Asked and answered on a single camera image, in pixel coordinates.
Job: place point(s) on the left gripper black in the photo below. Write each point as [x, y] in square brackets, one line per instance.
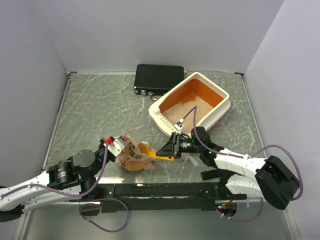
[101, 143]

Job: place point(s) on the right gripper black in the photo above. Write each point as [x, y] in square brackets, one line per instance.
[172, 148]

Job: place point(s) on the beige bag sealing clip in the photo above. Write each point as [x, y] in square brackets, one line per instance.
[187, 157]

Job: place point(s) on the yellow plastic litter scoop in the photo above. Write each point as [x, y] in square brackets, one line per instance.
[147, 150]

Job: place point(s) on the pink cat litter bag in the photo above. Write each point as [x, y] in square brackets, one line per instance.
[132, 159]

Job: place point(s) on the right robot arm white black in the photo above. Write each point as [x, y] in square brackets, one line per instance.
[267, 178]

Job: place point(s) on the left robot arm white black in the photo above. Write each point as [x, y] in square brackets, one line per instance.
[73, 179]

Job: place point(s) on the clean litter granules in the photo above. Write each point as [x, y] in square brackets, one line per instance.
[180, 109]

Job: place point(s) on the cream orange litter box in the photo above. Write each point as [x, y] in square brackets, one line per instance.
[200, 85]

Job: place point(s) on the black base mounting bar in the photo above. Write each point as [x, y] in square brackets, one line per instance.
[166, 196]

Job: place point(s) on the black carrying case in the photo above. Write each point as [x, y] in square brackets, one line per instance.
[156, 80]

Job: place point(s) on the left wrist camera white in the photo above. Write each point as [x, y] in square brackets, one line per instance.
[115, 146]

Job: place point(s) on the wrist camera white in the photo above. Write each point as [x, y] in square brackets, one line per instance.
[115, 146]
[179, 126]

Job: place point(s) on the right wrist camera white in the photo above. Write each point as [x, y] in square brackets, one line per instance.
[179, 126]

